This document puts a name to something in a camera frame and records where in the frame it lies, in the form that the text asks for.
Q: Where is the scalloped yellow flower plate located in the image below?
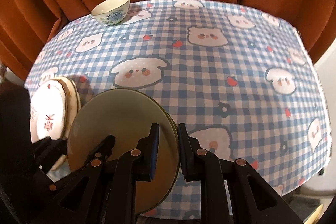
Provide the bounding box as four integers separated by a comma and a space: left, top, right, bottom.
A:
55, 76, 81, 138

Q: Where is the white cartoon plate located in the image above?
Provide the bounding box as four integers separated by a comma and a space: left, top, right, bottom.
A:
30, 80, 66, 143

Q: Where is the blue checkered cartoon tablecloth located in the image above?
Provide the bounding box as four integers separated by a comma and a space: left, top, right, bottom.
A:
25, 0, 332, 195

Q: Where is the blue pattern small bowl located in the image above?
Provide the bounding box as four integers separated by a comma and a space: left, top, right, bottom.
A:
91, 0, 130, 25

